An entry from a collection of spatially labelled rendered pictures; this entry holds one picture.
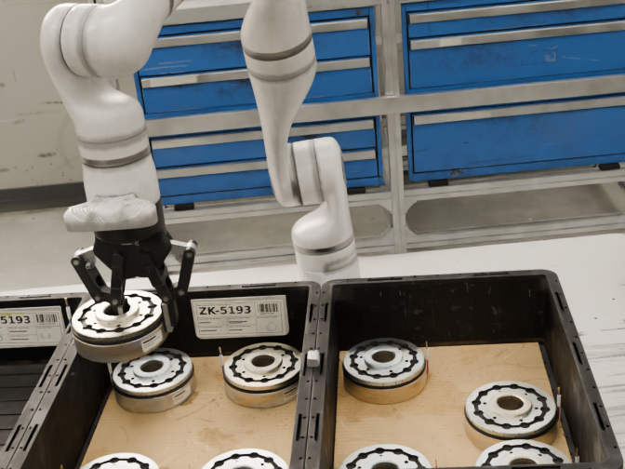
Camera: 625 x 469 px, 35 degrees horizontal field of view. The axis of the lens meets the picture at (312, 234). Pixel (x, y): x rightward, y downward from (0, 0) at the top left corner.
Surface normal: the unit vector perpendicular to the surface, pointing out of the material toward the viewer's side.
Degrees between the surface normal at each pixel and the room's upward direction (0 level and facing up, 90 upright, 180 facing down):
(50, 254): 0
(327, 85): 90
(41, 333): 90
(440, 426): 0
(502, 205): 0
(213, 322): 90
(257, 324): 90
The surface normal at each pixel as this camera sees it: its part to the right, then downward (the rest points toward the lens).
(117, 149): 0.32, 0.39
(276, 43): 0.10, 0.65
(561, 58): 0.04, 0.43
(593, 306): -0.08, -0.90
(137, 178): 0.58, 0.17
